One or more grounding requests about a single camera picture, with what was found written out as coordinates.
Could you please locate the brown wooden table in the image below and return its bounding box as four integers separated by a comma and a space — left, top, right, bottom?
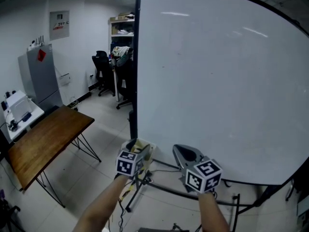
7, 105, 102, 209

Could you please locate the person's right forearm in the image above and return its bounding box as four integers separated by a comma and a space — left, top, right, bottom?
197, 191, 230, 232

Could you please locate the metal storage shelf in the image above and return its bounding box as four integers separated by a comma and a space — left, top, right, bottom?
107, 13, 135, 58

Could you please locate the white whiteboard with black frame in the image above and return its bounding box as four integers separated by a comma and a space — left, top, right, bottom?
125, 0, 309, 232

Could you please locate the black chair with clothes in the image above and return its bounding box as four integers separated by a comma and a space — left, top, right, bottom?
111, 46, 136, 110

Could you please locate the grey wall electrical panel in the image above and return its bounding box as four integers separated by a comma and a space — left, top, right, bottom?
49, 10, 70, 41

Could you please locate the red paper decoration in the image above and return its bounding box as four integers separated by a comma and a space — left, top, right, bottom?
37, 48, 47, 63

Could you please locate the white wall box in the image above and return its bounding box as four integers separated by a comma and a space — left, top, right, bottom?
59, 73, 72, 87

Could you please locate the black gadget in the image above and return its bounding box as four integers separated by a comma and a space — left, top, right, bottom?
7, 119, 20, 132

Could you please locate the white box appliance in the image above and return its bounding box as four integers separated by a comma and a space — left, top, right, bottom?
6, 90, 33, 122

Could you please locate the white router with antennas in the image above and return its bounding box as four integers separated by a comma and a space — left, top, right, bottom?
27, 35, 45, 52

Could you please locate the person's left forearm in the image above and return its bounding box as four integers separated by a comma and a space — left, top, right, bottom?
72, 174, 128, 232

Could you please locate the white table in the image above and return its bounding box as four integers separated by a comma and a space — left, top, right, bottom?
2, 98, 45, 142

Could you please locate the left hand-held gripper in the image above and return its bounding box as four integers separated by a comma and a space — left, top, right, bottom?
115, 138, 152, 178

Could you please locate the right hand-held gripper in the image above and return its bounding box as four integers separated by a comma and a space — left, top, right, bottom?
172, 143, 223, 193

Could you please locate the grey refrigerator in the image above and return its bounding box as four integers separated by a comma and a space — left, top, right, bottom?
18, 43, 63, 111

